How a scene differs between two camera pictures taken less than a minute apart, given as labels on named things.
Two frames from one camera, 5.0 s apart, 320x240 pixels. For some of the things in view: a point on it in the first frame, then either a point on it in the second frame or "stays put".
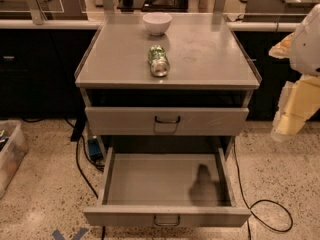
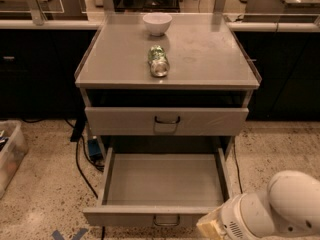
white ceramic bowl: (157, 22) stays put
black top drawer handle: (167, 122) stays put
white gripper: (308, 47) → (232, 217)
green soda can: (159, 62) stays put
